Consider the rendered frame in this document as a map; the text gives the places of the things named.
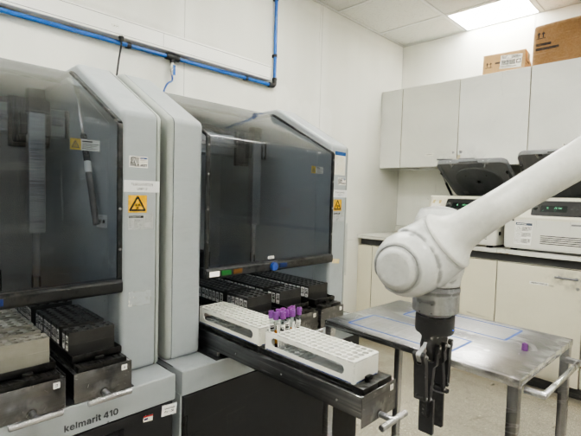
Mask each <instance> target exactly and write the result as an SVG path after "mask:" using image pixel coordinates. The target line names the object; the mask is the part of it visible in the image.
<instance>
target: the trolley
mask: <svg viewBox="0 0 581 436"><path fill-rule="evenodd" d="M415 316H416V311H415V310H413V308H412V303H411V302H407V301H403V300H397V301H394V302H391V303H387V304H383V305H378V306H375V307H371V308H368V309H365V310H361V311H356V312H352V313H349V314H345V315H342V316H339V317H332V318H330V319H326V320H325V324H324V325H325V326H326V330H325V334H326V335H329V336H332V337H335V329H337V330H341V331H344V332H347V333H349V334H352V335H355V336H358V337H362V338H366V339H368V340H371V341H374V342H376V343H381V344H384V345H386V346H389V347H392V348H395V351H394V372H393V379H396V395H395V408H394V409H393V414H392V416H394V415H396V414H398V413H399V412H400V404H401V383H402V362H403V351H405V352H408V353H411V354H412V352H413V351H414V350H416V351H418V350H419V349H420V340H421V334H420V333H419V332H417V331H416V329H415ZM448 338H450V339H453V340H454V343H453V346H452V351H451V363H450V366H451V367H453V368H456V369H461V370H463V371H466V372H469V373H471V374H474V375H479V376H482V377H485V378H488V379H490V380H493V381H496V382H500V383H503V384H506V385H508V391H507V406H506V422H505V436H519V433H520V404H521V389H522V386H523V385H524V384H526V383H527V382H528V381H530V380H531V379H532V378H533V377H535V376H536V375H537V374H538V373H539V372H540V371H541V370H542V369H544V368H545V367H546V366H548V365H549V364H550V363H551V362H553V361H554V360H555V359H557V358H558V357H559V378H558V379H557V380H556V381H555V382H553V383H552V384H551V385H550V386H549V387H548V388H547V389H546V390H545V391H544V392H543V391H540V390H538V389H535V388H530V387H527V386H525V387H524V390H523V393H524V394H529V395H531V396H534V397H537V398H540V399H542V400H546V399H547V398H548V397H549V396H550V395H551V394H552V393H553V392H554V391H555V390H556V389H558V396H557V410H556V424H555V436H566V427H567V413H568V399H569V385H570V376H571V375H572V374H573V373H574V372H575V371H576V370H577V369H578V368H579V367H580V366H581V360H578V359H575V358H571V347H572V345H573V339H570V338H567V337H560V336H556V335H552V334H548V333H544V332H540V331H536V330H529V329H525V328H521V327H517V326H513V325H510V324H503V323H498V322H495V321H491V320H487V319H483V318H479V317H472V316H468V315H464V314H460V313H458V314H456V315H455V333H454V334H453V335H452V336H450V337H448ZM522 343H528V351H524V350H521V346H522ZM571 364H572V365H571ZM332 420H333V407H332V406H330V405H329V404H327V403H325V402H324V403H323V411H322V436H332Z"/></svg>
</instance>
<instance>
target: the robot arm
mask: <svg viewBox="0 0 581 436"><path fill-rule="evenodd" d="M579 181H581V136H580V137H578V138H576V139H574V140H573V141H571V142H570V143H569V144H567V145H565V146H563V147H562V148H560V149H559V150H557V151H555V152H554V153H552V154H551V155H549V156H548V157H545V158H544V159H542V160H540V161H539V162H537V163H536V164H534V165H533V166H531V167H529V168H528V169H526V170H524V171H522V172H521V173H520V174H518V175H517V176H515V177H513V178H511V179H510V180H508V181H506V182H505V183H503V184H502V185H500V186H499V187H497V188H495V189H493V190H491V191H490V192H488V193H487V194H486V195H484V196H482V197H480V198H478V199H477V200H475V201H473V202H472V203H470V204H468V205H467V206H465V207H463V208H461V209H459V210H456V209H453V208H448V207H443V206H432V207H425V208H421V209H420V210H419V212H418V214H417V216H416V218H415V220H414V223H412V224H410V225H408V226H406V227H403V228H401V229H399V231H398V233H396V234H392V235H390V236H389V237H387V238H386V239H385V240H384V241H383V242H382V243H381V244H380V246H379V248H378V250H377V252H376V254H375V257H374V270H375V273H376V274H377V275H378V277H379V279H380V281H381V282H382V284H383V285H384V286H385V288H386V289H387V290H388V291H390V292H392V293H394V294H396V295H399V296H402V297H408V298H412V308H413V310H415V311H416V316H415V329H416V331H417V332H419V333H420V334H421V340H420V349H419V350H418V351H416V350H414V351H413V352H412V358H413V397H414V398H416V399H418V400H419V405H418V430H419V431H421V432H424V433H427V434H430V435H432V434H433V433H434V425H435V426H439V427H442V426H443V425H444V393H446V394H448V393H449V389H447V388H445V387H448V386H449V385H450V363H451V351H452V346H453V343H454V340H453V339H450V338H448V337H450V336H452V335H453V334H454V333H455V315H456V314H458V313H459V306H460V292H461V288H460V286H461V280H462V277H463V274H464V269H465V267H467V266H468V265H469V257H470V254H471V251H472V250H473V248H474V247H475V246H476V245H477V244H478V243H479V242H480V241H482V240H483V239H484V238H486V237H487V236H489V235H490V234H492V233H493V232H494V231H495V230H497V229H498V228H500V227H502V226H503V225H505V224H506V223H508V222H510V221H511V220H513V219H514V218H516V217H517V216H519V215H521V214H523V213H525V212H527V211H528V210H529V209H531V208H533V207H535V206H537V205H539V204H541V203H542V202H544V201H546V200H547V199H549V198H551V197H553V196H555V195H557V194H558V193H559V192H561V191H563V190H565V189H567V188H569V187H571V186H572V185H573V184H575V183H578V182H579ZM429 360H430V361H429Z"/></svg>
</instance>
